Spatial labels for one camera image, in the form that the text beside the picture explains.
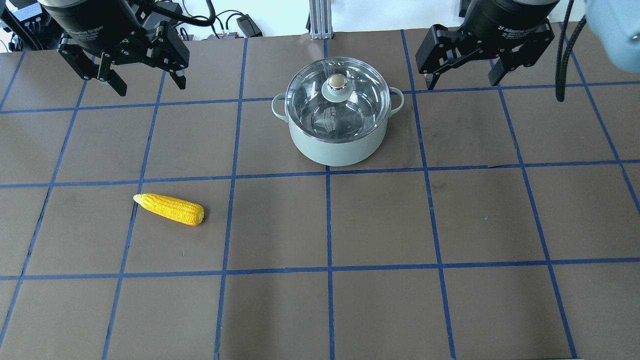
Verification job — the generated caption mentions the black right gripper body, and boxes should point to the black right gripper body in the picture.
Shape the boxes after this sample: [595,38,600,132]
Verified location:
[444,0,558,61]

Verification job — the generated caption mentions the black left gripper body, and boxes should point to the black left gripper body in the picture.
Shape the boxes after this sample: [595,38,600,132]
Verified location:
[39,0,178,68]

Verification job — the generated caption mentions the glass pot lid with knob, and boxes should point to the glass pot lid with knob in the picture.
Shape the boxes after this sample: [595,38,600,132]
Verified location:
[284,56,393,144]

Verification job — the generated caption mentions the yellow plastic corn cob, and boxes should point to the yellow plastic corn cob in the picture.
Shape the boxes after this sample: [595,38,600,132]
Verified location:
[132,193,205,226]

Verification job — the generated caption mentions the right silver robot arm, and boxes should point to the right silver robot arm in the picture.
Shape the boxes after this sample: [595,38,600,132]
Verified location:
[414,0,639,101]

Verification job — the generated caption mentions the pale green cooking pot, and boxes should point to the pale green cooking pot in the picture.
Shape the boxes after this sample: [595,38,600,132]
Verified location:
[270,87,405,167]

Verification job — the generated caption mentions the black power adapter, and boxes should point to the black power adapter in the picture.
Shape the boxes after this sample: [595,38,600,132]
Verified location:
[236,14,263,38]

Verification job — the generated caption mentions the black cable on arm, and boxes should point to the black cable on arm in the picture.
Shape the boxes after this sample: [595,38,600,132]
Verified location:
[555,0,587,102]

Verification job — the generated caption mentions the aluminium frame post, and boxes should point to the aluminium frame post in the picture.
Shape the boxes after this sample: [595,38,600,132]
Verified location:
[308,0,334,40]

